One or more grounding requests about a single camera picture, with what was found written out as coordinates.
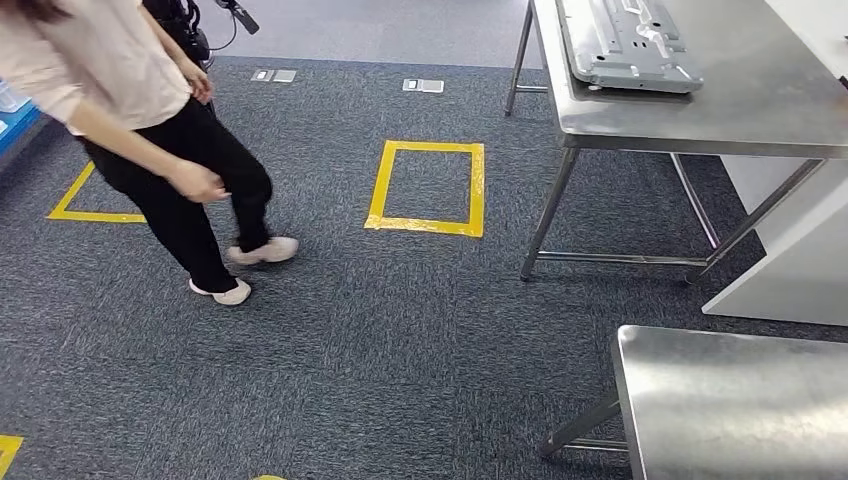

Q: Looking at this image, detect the grey metal panel part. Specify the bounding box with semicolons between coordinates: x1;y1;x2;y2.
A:
555;0;706;95

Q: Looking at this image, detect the stainless steel workbench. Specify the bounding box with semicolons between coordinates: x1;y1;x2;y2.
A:
503;0;848;286
537;324;848;480

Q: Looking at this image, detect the black equipment stand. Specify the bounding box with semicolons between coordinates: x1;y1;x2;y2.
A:
142;0;261;71

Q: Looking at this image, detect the person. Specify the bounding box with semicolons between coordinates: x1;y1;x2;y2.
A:
0;0;301;307

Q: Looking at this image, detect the white cabinet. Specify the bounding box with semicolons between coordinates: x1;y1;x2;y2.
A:
700;0;848;329

